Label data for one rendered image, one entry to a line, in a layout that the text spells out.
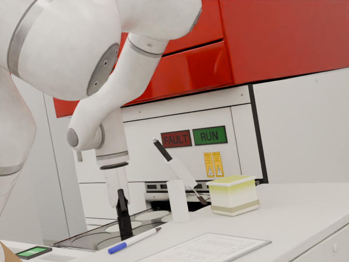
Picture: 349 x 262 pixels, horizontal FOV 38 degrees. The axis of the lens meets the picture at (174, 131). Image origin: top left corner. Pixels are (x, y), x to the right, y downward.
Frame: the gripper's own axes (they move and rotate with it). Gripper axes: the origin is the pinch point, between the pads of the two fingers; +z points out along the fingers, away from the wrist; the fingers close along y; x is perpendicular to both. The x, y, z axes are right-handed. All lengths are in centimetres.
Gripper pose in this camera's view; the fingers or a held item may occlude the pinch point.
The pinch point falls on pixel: (124, 223)
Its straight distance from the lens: 133.9
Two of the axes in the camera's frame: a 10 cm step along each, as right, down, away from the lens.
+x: 9.6, -1.8, 2.1
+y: 2.1, 0.1, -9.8
